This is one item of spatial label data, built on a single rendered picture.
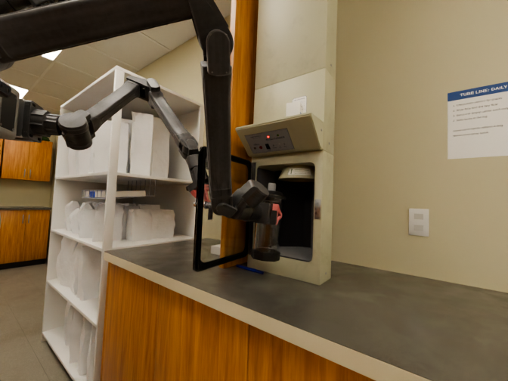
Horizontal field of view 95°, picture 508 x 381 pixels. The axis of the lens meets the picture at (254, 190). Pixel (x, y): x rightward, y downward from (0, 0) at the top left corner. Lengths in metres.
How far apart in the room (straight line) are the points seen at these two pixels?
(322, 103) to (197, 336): 0.90
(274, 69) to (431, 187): 0.82
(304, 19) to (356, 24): 0.49
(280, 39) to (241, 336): 1.09
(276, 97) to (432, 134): 0.68
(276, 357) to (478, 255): 0.86
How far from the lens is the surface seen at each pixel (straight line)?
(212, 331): 0.85
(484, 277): 1.26
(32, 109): 1.07
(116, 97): 1.14
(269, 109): 1.04
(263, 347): 0.73
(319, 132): 0.85
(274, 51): 1.14
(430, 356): 0.63
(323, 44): 1.04
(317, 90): 0.96
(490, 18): 1.44
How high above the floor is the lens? 1.22
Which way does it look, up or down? 3 degrees up
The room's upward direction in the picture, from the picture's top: 2 degrees clockwise
